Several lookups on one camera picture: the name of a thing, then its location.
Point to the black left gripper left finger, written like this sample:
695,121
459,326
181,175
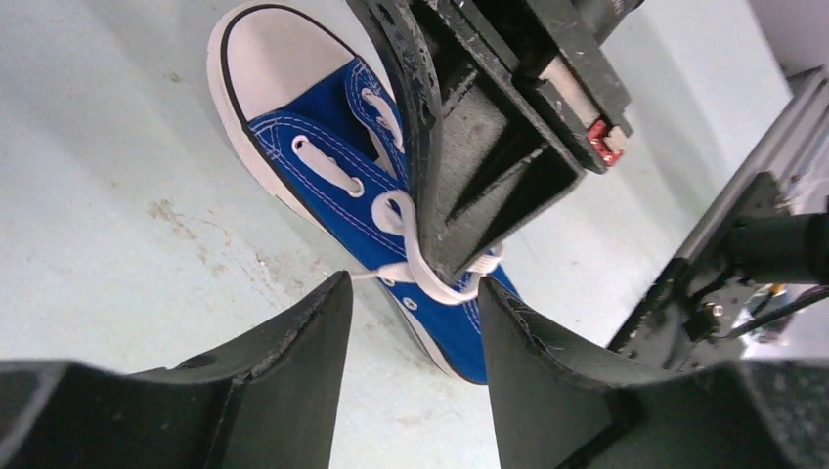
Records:
265,399

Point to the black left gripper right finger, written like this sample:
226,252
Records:
561,401

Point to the blue sneaker laces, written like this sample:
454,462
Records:
318,127

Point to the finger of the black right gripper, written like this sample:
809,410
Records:
481,161

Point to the white shoelace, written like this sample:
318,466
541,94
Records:
394,213

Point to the aluminium frame rail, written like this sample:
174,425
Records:
792,143

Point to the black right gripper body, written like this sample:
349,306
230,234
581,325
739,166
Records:
552,51

